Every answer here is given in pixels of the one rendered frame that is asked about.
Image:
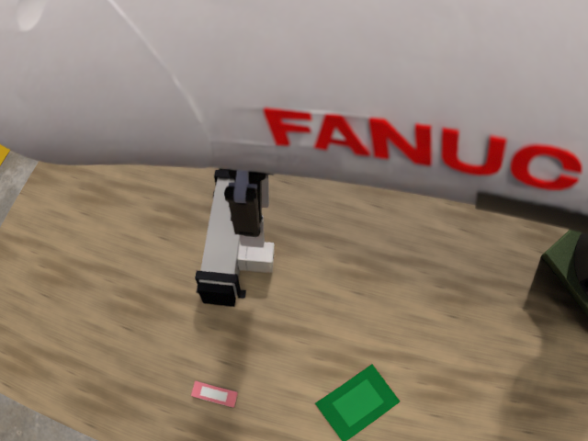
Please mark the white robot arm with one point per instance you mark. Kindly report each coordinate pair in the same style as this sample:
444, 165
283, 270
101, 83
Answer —
482, 102

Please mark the white charger with yellow prongs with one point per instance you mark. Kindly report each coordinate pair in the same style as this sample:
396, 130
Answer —
256, 259

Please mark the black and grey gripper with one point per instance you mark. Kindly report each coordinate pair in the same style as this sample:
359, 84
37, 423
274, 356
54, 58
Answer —
246, 198

